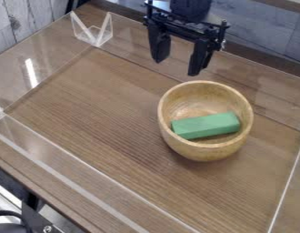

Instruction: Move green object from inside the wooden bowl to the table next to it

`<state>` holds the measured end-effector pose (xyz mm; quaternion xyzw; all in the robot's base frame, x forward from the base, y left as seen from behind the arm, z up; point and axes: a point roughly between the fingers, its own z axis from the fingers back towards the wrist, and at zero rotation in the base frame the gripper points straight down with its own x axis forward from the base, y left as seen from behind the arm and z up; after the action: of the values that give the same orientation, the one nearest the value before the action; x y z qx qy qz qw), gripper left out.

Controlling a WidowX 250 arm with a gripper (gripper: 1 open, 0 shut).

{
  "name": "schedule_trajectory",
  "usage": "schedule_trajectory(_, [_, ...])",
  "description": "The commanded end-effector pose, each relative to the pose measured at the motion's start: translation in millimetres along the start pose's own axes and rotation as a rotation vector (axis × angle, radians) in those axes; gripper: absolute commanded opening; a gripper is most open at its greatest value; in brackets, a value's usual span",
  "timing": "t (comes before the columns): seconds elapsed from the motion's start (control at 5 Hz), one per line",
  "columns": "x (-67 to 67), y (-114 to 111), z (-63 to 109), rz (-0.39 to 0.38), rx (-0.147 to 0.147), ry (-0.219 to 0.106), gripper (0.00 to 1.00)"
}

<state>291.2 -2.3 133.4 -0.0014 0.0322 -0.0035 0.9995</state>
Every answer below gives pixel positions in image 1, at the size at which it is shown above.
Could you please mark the clear acrylic tray wall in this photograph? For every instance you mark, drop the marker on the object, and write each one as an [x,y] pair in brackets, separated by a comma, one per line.
[98,203]

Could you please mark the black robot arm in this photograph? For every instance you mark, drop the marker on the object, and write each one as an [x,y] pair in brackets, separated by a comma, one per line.
[185,19]

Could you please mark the wooden bowl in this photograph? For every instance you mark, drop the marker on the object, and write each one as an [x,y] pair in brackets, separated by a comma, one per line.
[197,99]

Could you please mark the green rectangular block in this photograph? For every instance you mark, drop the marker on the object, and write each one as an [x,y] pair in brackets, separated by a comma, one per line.
[205,126]

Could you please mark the clear acrylic corner bracket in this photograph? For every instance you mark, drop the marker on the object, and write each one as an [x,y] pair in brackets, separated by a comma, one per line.
[93,35]

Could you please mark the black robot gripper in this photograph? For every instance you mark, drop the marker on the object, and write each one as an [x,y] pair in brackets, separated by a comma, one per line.
[189,19]

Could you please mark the black metal table clamp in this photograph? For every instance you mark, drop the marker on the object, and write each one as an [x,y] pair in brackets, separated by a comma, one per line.
[19,209]

